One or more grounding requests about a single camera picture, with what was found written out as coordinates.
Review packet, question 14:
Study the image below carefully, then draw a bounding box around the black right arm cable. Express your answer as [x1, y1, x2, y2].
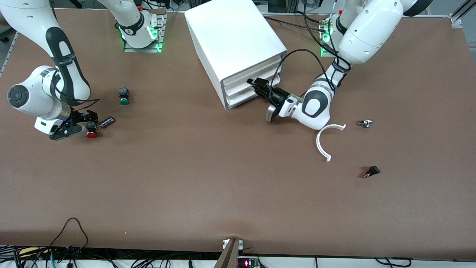
[48, 69, 101, 112]

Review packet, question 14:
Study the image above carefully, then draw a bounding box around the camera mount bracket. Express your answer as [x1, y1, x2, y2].
[214, 238, 244, 268]

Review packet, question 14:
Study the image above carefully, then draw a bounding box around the thin black looped cable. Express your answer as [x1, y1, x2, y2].
[48, 217, 90, 258]

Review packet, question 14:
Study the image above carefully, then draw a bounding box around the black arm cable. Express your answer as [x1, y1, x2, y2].
[271, 0, 352, 93]
[48, 69, 101, 112]

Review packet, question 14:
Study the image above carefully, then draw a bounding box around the aluminium frame strut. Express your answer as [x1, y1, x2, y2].
[449, 0, 476, 29]

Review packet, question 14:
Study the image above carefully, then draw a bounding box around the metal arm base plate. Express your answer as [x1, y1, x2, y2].
[321, 20, 337, 57]
[123, 7, 166, 53]

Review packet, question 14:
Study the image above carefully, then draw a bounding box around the white drawer cabinet housing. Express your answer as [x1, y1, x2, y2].
[184, 0, 288, 111]

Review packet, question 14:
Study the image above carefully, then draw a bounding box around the white cabinet drawer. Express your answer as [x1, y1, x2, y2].
[225, 73, 282, 108]
[224, 64, 281, 97]
[222, 55, 281, 88]

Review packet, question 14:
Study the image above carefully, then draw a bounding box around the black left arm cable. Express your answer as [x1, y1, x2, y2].
[271, 0, 352, 93]

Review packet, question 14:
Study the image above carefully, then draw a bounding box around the white curved plastic piece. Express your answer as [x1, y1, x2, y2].
[316, 124, 347, 163]

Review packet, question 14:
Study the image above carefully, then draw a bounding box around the device with red display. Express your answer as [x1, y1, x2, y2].
[237, 257, 261, 268]

